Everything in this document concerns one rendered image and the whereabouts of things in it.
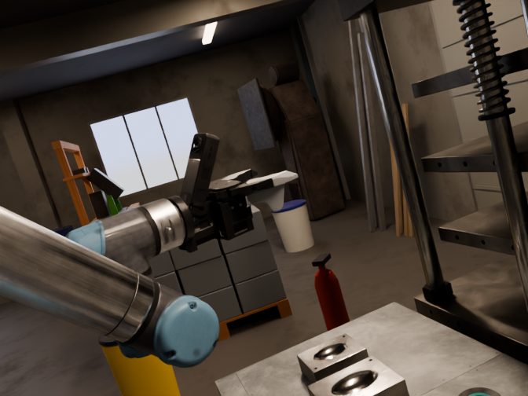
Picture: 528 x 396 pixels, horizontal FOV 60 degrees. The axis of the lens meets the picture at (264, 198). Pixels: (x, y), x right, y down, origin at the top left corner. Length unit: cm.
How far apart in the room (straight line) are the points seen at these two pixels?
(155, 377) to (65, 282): 257
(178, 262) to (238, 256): 48
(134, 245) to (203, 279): 314
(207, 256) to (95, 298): 323
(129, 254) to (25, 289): 18
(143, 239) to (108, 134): 773
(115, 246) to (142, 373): 240
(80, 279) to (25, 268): 5
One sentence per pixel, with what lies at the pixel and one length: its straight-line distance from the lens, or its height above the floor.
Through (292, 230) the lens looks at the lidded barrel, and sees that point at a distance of 560.
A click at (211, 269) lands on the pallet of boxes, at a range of 374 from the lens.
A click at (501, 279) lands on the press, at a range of 186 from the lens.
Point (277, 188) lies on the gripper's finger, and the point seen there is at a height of 143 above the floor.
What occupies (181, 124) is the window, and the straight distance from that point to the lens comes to 829.
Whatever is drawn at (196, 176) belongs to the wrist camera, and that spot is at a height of 149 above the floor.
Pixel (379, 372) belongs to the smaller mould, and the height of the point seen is 87.
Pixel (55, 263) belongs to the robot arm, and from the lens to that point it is 48.
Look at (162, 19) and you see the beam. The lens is 510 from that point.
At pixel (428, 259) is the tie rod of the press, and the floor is 94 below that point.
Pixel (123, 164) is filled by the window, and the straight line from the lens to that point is 831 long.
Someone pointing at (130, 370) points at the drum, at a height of 40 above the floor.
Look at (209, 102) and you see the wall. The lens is 837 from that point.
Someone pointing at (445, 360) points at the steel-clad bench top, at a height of 80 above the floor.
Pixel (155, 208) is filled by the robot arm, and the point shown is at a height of 146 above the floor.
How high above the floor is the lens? 152
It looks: 8 degrees down
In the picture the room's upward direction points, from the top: 16 degrees counter-clockwise
